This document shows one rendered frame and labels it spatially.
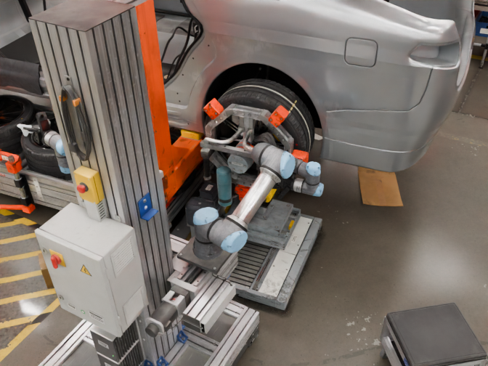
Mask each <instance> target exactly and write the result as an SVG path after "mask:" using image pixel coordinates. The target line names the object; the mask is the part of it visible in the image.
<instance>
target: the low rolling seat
mask: <svg viewBox="0 0 488 366"><path fill-rule="evenodd" d="M380 341H381V343H382V345H383V349H382V350H381V352H380V357H381V358H382V359H385V358H387V357H388V358H389V362H390V363H391V366H474V365H475V366H485V364H486V362H487V358H486V356H487V353H486V351H485V350H484V348H483V346H482V345H481V343H480V342H479V340H478V338H477V337H476V335H475V333H474V332H473V330H472V329H471V327H470V325H469V324H468V322H467V321H466V319H465V317H464V316H463V314H462V312H461V311H460V309H459V308H458V306H457V304H456V303H455V302H451V303H446V304H437V305H433V306H425V307H419V308H414V309H406V310H401V311H396V312H389V313H387V316H385V318H384V321H383V327H382V331H381V337H380Z"/></svg>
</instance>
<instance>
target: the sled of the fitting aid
mask: <svg viewBox="0 0 488 366"><path fill-rule="evenodd" d="M236 199H237V197H235V198H233V199H232V204H233V203H234V202H235V200H236ZM232 204H231V205H230V206H227V207H226V208H225V210H224V213H223V214H222V215H221V217H220V218H222V219H223V220H224V217H225V215H226V214H227V212H228V210H229V209H230V208H231V206H232ZM300 217H301V209H299V208H293V210H292V212H291V213H290V216H289V217H288V220H287V221H286V223H285V226H284V227H283V229H282V231H281V233H280V235H273V234H270V233H268V232H262V231H259V230H257V229H251V228H248V231H247V232H246V233H247V235H248V239H247V240H250V241H252V242H255V243H260V244H263V245H268V246H271V247H274V248H279V249H282V250H285V247H286V245H287V244H288V241H289V239H290V237H291V235H292V234H293V231H294V229H295V227H296V225H297V223H298V220H299V219H300Z"/></svg>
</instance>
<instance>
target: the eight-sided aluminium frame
mask: <svg viewBox="0 0 488 366"><path fill-rule="evenodd" d="M271 114H272V113H270V112H269V111H268V110H265V109H258V108H254V107H248V106H243V105H238V104H231V105H229V106H228V107H227V108H226V109H225V110H223V112H222V113H221V114H220V115H219V116H218V117H216V118H215V119H214V120H211V121H210V122H209V123H208V124H207V125H206V130H205V132H206V138H207V137H208V138H212V139H216V126H218V125H219V124H220V123H221V122H222V121H224V120H225V119H226V118H228V117H229V116H230V115H236V116H242V117H244V118H252V119H255V120H259V121H263V122H264V124H265V125H266V126H267V127H268V128H269V129H270V131H271V132H272V133H273V134H274V135H275V136H276V137H277V138H278V139H279V140H280V141H281V142H282V144H283V145H284V151H287V152H288V153H290V154H292V152H293V144H294V138H292V136H291V135H289V133H288V132H287V131H286V130H285V129H284V128H283V126H282V125H281V124H280V125H279V126H278V127H277V128H276V127H275V126H274V125H273V124H271V123H270V122H269V121H268V119H269V117H270V116H271ZM268 122H269V123H268ZM209 160H210V161H211V162H212V163H213V164H214V165H215V166H216V167H217V168H219V167H221V166H227V167H229V166H228V163H227V162H226V161H225V159H223V157H221V156H220V154H219V153H218V152H217V150H215V151H214V153H213V154H212V155H211V157H210V158H209ZM231 178H232V183H234V184H236V183H237V184H240V185H243V186H246V187H251V186H252V184H253V183H254V182H255V180H256V179H257V178H256V177H253V176H247V175H244V174H238V173H236V172H234V171H233V170H232V169H231Z"/></svg>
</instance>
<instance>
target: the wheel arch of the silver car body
mask: <svg viewBox="0 0 488 366"><path fill-rule="evenodd" d="M267 65H268V64H266V63H262V62H240V63H237V64H234V65H230V66H229V67H227V68H225V69H223V70H222V71H221V72H219V73H218V74H217V75H216V76H215V77H214V78H213V80H212V81H211V82H210V84H209V85H208V87H207V89H206V92H205V94H204V96H203V101H202V106H201V123H202V128H203V132H204V131H205V130H204V127H205V122H206V116H207V115H208V114H207V113H206V112H205V111H204V110H203V108H204V107H205V106H206V105H207V104H208V103H209V102H210V101H211V100H212V99H213V98H215V99H216V100H218V99H219V98H220V97H221V96H222V95H223V94H224V93H225V91H226V90H228V88H229V87H231V86H233V85H234V84H236V83H237V82H240V81H243V80H246V79H251V78H255V76H256V74H257V72H258V70H259V68H260V67H261V70H260V71H259V74H258V75H257V77H256V78H261V79H266V70H267ZM268 66H269V80H270V81H275V82H277V83H279V84H282V85H283V86H285V87H286V88H289V89H290V90H291V91H292V92H294V93H295V94H296V95H297V96H298V97H299V99H301V100H302V101H303V103H304V104H305V105H306V107H307V108H308V111H309V112H310V114H311V116H312V120H313V122H314V123H313V124H314V127H315V128H319V129H322V151H321V153H320V159H321V157H322V153H323V148H324V130H323V125H322V120H321V117H320V114H319V111H318V109H317V107H316V105H315V103H314V101H313V99H312V98H311V97H310V95H309V93H308V92H307V91H306V90H305V88H304V87H303V86H302V85H301V84H300V83H299V82H297V80H296V79H295V78H293V77H292V76H290V75H289V74H288V73H286V72H285V71H283V70H281V69H279V68H276V67H275V66H272V65H268Z"/></svg>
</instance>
